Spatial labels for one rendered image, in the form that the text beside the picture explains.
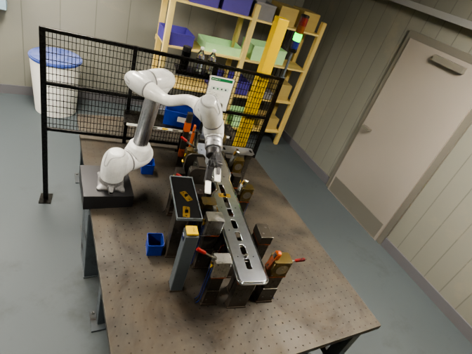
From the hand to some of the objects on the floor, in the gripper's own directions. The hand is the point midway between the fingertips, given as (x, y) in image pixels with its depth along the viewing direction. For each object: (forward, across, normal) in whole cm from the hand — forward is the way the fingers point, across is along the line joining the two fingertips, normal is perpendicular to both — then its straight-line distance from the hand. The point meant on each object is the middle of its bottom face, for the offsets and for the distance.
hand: (212, 185), depth 162 cm
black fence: (-69, -194, -2) cm, 206 cm away
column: (0, -162, -38) cm, 167 cm away
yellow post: (-83, -195, +75) cm, 225 cm away
